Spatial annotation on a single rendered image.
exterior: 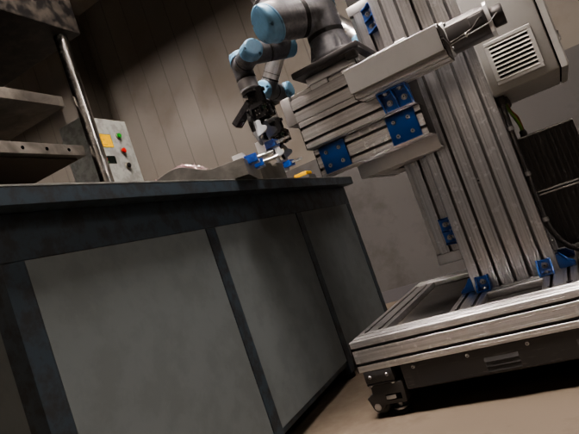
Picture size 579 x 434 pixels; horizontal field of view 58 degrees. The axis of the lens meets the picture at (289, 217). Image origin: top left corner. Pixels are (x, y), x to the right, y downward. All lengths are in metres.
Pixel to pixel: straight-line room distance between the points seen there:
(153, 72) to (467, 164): 3.32
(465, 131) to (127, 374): 1.17
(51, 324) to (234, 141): 3.15
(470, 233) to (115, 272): 1.06
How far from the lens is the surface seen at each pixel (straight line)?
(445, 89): 1.75
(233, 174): 1.63
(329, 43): 1.66
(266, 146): 1.95
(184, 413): 1.27
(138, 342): 1.20
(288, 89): 2.46
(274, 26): 1.63
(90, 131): 2.53
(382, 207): 3.57
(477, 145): 1.70
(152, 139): 4.57
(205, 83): 4.26
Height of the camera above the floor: 0.53
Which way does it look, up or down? 4 degrees up
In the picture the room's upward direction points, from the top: 19 degrees counter-clockwise
